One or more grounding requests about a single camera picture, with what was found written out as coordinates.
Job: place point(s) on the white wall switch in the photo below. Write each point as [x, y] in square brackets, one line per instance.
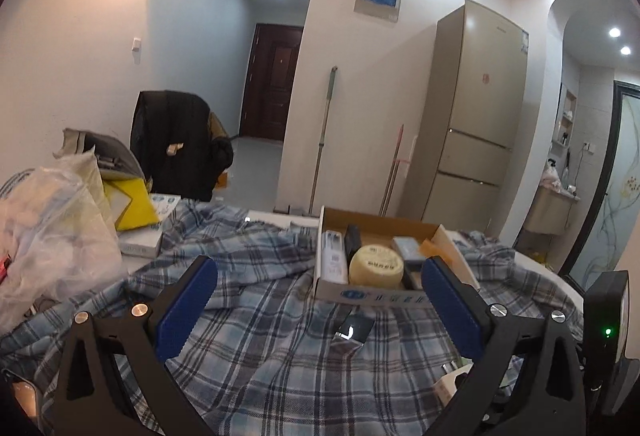
[136, 44]

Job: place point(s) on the shiny black packet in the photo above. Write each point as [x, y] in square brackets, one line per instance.
[350, 328]

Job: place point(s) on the white packet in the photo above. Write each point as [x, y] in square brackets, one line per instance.
[332, 256]

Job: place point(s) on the wall niche shelf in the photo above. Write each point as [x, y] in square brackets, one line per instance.
[566, 116]

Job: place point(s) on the plastic bag on sink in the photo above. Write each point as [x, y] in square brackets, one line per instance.
[551, 176]

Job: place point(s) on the brown cardboard box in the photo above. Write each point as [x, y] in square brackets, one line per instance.
[217, 123]

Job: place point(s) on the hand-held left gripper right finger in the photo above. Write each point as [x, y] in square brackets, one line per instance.
[450, 306]

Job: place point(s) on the grey cloth bag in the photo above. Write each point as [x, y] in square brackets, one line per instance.
[110, 156]

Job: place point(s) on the grey blue small box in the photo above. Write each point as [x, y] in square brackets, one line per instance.
[407, 248]

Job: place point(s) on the round pale yellow tin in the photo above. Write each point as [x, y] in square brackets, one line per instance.
[376, 263]

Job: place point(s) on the shallow cardboard box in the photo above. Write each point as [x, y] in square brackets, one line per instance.
[370, 221]

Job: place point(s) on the beige refrigerator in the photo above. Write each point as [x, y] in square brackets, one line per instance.
[475, 106]

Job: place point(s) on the small red item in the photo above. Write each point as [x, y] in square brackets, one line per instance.
[4, 268]

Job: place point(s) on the small white box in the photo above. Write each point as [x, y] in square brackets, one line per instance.
[447, 386]

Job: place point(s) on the blue plaid shirt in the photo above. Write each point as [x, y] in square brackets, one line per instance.
[270, 366]

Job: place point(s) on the white plastic bag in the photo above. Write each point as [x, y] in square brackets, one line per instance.
[55, 236]

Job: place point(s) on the black jacket on chair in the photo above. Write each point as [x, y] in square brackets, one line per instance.
[175, 141]

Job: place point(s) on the dark brown door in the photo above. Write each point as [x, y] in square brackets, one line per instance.
[270, 81]

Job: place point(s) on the flat white box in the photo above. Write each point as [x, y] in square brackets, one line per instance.
[140, 241]

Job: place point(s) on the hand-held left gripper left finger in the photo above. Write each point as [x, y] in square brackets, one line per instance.
[185, 311]

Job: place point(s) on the black square case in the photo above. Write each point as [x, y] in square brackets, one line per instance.
[412, 277]

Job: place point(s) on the yellow bag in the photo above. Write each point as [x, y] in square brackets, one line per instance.
[135, 206]

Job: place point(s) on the frosted glass door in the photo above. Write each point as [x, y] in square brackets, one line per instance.
[615, 191]

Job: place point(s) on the wall power outlet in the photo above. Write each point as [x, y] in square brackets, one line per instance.
[588, 147]

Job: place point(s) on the white box with blue print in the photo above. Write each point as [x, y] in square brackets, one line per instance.
[166, 203]

